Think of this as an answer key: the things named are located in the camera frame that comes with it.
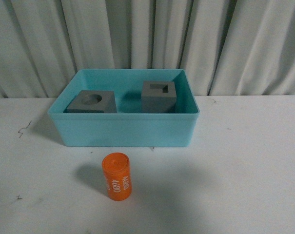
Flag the light blue plastic box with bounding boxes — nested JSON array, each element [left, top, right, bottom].
[[48, 69, 199, 147]]

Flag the gray block with round hole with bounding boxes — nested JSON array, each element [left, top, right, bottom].
[[64, 90, 117, 114]]

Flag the gray block with square hole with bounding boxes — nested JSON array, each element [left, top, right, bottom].
[[141, 81, 177, 114]]

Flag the orange cylinder with white text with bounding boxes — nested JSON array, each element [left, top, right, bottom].
[[101, 152, 132, 201]]

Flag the white pleated curtain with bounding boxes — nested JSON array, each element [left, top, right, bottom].
[[0, 0, 295, 98]]

